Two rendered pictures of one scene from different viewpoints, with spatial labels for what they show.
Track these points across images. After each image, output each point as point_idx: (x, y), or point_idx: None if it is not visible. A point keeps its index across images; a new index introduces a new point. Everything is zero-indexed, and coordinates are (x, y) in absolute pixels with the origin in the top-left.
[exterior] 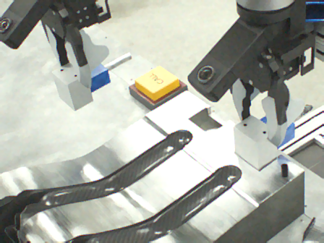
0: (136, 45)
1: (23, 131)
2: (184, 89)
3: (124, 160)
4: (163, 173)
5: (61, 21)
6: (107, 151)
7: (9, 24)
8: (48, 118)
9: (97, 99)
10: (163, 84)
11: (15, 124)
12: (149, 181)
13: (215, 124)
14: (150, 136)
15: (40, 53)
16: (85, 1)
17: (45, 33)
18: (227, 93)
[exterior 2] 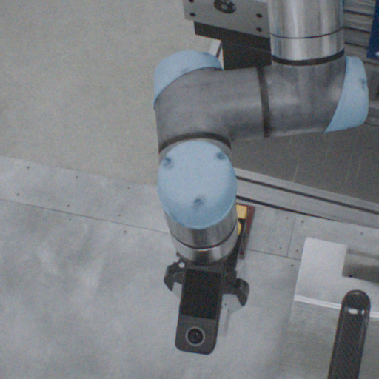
0: None
1: (117, 368)
2: (254, 212)
3: (323, 360)
4: (375, 354)
5: (231, 286)
6: (295, 360)
7: (205, 334)
8: (127, 334)
9: (159, 276)
10: (238, 226)
11: (96, 364)
12: (371, 371)
13: (359, 258)
14: (323, 317)
15: (15, 246)
16: (240, 247)
17: (168, 286)
18: (40, 51)
